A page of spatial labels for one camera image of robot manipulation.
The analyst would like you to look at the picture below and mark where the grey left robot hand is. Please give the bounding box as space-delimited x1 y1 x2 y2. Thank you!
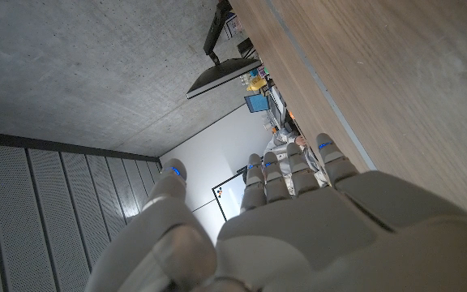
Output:
85 132 467 292

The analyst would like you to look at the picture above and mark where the black framed whiteboard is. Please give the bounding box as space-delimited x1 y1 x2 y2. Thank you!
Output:
211 172 247 222

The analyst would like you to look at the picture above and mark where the seated person in white jacket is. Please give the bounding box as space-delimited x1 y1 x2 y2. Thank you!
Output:
263 127 328 195

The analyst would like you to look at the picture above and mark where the open silver laptop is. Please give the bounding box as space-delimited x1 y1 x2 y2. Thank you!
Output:
244 93 270 114

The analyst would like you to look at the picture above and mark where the yellow bottle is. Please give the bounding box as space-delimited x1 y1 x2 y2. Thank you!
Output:
246 76 268 92

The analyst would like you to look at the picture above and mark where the black computer monitor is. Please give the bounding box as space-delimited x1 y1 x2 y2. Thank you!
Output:
186 58 263 100

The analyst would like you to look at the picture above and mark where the black monitor stand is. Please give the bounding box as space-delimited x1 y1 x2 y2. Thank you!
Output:
203 0 234 66

